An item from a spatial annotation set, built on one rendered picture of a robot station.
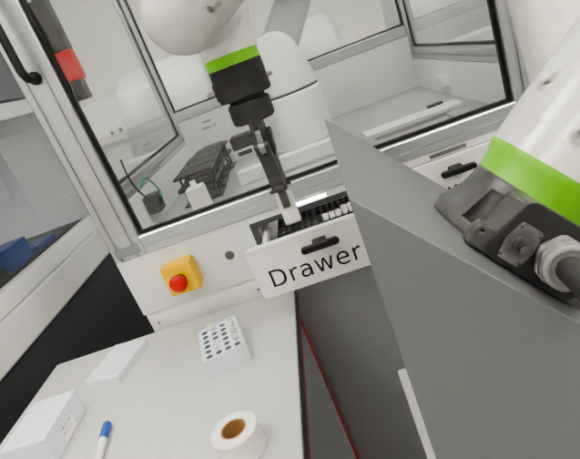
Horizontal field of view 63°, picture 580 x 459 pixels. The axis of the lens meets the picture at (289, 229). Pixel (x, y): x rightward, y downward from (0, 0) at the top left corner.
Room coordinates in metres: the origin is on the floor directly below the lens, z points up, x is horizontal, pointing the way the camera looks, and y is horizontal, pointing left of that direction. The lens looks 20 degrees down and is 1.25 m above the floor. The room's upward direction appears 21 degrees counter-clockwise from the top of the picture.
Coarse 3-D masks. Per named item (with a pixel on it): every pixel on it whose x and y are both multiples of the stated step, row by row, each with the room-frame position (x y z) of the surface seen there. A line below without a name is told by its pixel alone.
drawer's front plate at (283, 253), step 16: (320, 224) 0.86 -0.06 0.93; (336, 224) 0.84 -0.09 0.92; (352, 224) 0.84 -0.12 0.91; (272, 240) 0.87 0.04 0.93; (288, 240) 0.85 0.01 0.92; (304, 240) 0.85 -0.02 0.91; (352, 240) 0.84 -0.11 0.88; (256, 256) 0.86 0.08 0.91; (272, 256) 0.86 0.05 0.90; (288, 256) 0.86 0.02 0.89; (304, 256) 0.85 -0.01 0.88; (320, 256) 0.85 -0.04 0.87; (336, 256) 0.85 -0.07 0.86; (352, 256) 0.84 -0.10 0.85; (256, 272) 0.86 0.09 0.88; (272, 272) 0.86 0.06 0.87; (288, 272) 0.86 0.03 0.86; (304, 272) 0.85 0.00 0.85; (320, 272) 0.85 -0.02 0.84; (336, 272) 0.85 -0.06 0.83; (272, 288) 0.86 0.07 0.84; (288, 288) 0.86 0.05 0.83
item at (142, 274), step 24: (456, 144) 0.97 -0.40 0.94; (336, 192) 1.00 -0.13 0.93; (264, 216) 1.02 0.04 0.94; (192, 240) 1.04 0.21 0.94; (216, 240) 1.03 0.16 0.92; (240, 240) 1.03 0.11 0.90; (120, 264) 1.06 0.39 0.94; (144, 264) 1.05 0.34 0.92; (216, 264) 1.03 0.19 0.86; (240, 264) 1.03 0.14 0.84; (144, 288) 1.06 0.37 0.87; (216, 288) 1.04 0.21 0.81; (144, 312) 1.06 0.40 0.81
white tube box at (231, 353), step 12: (216, 324) 0.89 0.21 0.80; (204, 336) 0.86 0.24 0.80; (216, 336) 0.84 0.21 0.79; (228, 336) 0.82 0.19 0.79; (240, 336) 0.80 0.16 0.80; (204, 348) 0.81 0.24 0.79; (228, 348) 0.79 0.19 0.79; (240, 348) 0.77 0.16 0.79; (204, 360) 0.77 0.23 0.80; (216, 360) 0.76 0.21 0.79; (228, 360) 0.77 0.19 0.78; (240, 360) 0.77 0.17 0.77; (216, 372) 0.76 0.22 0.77
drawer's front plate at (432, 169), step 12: (480, 144) 0.96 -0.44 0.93; (456, 156) 0.95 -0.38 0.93; (468, 156) 0.95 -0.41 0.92; (480, 156) 0.95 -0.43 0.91; (420, 168) 0.96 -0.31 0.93; (432, 168) 0.96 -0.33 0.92; (444, 168) 0.95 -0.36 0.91; (432, 180) 0.96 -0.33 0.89; (444, 180) 0.96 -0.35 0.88; (456, 180) 0.95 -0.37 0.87
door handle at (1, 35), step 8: (0, 24) 1.01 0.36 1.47; (0, 32) 1.01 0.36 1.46; (0, 40) 1.01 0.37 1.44; (8, 40) 1.01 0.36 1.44; (8, 48) 1.01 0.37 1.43; (8, 56) 1.01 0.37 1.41; (16, 56) 1.01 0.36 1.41; (16, 64) 1.01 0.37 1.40; (16, 72) 1.01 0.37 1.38; (24, 72) 1.01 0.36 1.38; (32, 72) 1.05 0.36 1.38; (24, 80) 1.02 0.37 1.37; (32, 80) 1.02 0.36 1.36; (40, 80) 1.05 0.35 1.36
